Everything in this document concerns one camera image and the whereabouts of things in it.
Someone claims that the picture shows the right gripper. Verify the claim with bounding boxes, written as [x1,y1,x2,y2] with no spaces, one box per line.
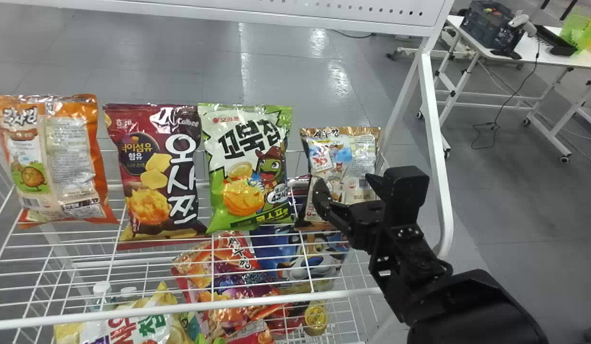
[310,177,396,255]

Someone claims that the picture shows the hand scanner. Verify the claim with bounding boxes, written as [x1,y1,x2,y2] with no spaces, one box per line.
[507,13,538,39]

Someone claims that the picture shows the green basket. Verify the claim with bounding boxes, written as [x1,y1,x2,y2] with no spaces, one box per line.
[559,12,591,56]

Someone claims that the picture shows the gold snack packet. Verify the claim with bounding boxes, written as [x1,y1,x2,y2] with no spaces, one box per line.
[300,126,382,231]

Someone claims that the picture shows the blue cereal bag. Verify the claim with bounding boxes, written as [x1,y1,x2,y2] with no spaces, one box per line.
[249,224,351,293]

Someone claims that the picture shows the green snack packet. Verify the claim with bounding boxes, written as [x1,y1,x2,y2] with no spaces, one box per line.
[197,102,296,235]

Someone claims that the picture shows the yellow can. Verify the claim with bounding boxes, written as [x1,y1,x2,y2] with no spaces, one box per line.
[303,303,329,337]

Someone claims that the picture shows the red snack packet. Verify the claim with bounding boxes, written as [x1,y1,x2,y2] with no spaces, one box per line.
[171,231,296,344]

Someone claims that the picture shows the maroon snack packet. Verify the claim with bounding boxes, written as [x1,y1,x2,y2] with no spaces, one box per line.
[103,103,211,250]

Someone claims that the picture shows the yellow snack packet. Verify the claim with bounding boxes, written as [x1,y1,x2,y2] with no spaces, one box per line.
[53,282,193,344]

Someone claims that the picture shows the clear bottle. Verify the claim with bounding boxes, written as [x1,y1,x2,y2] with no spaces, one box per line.
[92,281,113,311]

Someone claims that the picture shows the dark blue crate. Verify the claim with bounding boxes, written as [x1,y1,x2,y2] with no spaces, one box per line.
[460,0,526,52]

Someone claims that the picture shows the white side table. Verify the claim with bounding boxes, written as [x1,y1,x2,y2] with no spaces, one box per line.
[385,14,591,164]

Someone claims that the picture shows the orange snack packet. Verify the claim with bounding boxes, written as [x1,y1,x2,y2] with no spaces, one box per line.
[0,94,120,228]

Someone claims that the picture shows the black stand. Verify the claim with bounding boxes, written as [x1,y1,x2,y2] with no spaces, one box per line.
[534,24,579,57]

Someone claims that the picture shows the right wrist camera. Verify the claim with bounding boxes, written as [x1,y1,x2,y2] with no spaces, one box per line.
[365,165,430,226]

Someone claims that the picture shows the white wire rack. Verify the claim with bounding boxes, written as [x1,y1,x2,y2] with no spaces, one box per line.
[0,0,456,344]

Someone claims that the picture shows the black cable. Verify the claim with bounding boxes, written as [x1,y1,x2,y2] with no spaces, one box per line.
[471,42,540,151]

